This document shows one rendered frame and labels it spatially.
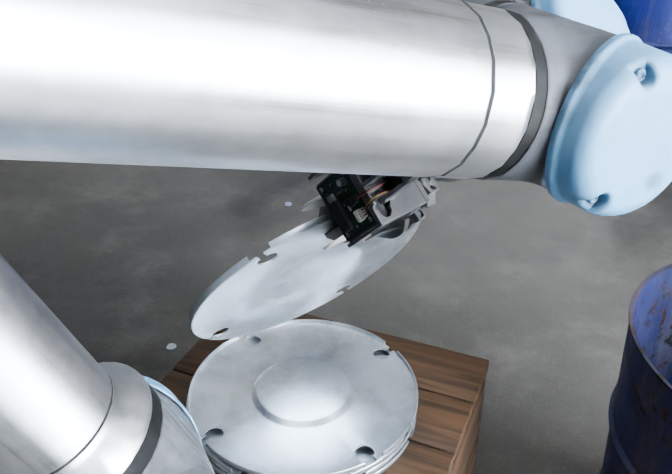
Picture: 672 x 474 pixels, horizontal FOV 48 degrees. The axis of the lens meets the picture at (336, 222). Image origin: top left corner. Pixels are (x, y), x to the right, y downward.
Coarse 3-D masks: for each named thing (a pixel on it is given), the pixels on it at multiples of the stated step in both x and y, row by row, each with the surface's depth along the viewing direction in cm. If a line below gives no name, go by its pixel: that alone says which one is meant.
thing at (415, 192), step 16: (336, 176) 62; (352, 176) 60; (368, 176) 60; (384, 176) 61; (400, 176) 60; (320, 192) 64; (336, 192) 62; (352, 192) 61; (368, 192) 60; (384, 192) 60; (400, 192) 62; (416, 192) 63; (432, 192) 64; (336, 208) 63; (352, 208) 62; (368, 208) 60; (384, 208) 61; (400, 208) 61; (416, 208) 64; (352, 224) 63; (368, 224) 61; (384, 224) 60; (352, 240) 64
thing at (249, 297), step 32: (320, 224) 73; (416, 224) 88; (288, 256) 76; (320, 256) 83; (352, 256) 88; (384, 256) 93; (224, 288) 75; (256, 288) 80; (288, 288) 88; (320, 288) 92; (192, 320) 79; (224, 320) 84; (256, 320) 90; (288, 320) 98
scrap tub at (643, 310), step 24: (648, 288) 100; (648, 312) 103; (648, 336) 106; (624, 360) 94; (648, 360) 85; (624, 384) 93; (648, 384) 86; (624, 408) 93; (648, 408) 86; (624, 432) 93; (648, 432) 87; (624, 456) 93; (648, 456) 88
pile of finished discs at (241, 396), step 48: (288, 336) 105; (336, 336) 105; (192, 384) 96; (240, 384) 97; (288, 384) 96; (336, 384) 96; (384, 384) 97; (240, 432) 89; (288, 432) 89; (336, 432) 89; (384, 432) 89
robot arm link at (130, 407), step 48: (0, 288) 39; (0, 336) 38; (48, 336) 42; (0, 384) 39; (48, 384) 41; (96, 384) 45; (144, 384) 48; (0, 432) 40; (48, 432) 42; (96, 432) 44; (144, 432) 45; (192, 432) 53
